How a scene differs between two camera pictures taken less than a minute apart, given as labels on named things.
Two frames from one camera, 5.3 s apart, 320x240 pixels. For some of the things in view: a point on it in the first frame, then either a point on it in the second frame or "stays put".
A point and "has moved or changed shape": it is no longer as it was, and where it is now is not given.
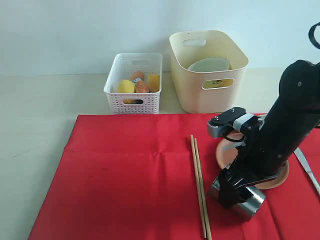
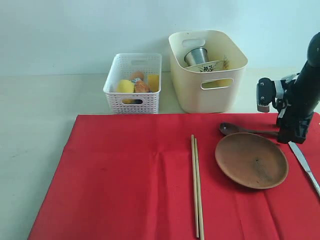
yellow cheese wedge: [154, 83] stays put
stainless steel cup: [240, 211] → [196, 56]
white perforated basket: [122, 67] stays put
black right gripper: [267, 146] → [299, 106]
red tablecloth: [131, 177] stays put
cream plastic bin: [195, 92] stays put
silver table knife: [314, 180] stays put
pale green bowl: [211, 64] has moved or changed shape
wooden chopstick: [205, 215] has moved or changed shape
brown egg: [140, 74] stays put
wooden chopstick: [198, 185] has moved or changed shape
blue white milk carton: [136, 79] stays put
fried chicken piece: [141, 87] stays put
